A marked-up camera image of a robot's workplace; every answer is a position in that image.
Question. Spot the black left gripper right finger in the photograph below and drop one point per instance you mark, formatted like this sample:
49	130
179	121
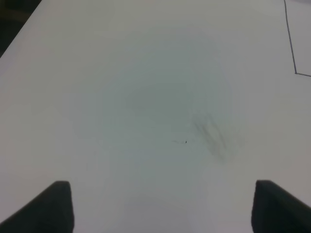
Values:
277	211

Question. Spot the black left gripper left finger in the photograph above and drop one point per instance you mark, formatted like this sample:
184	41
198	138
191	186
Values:
49	212

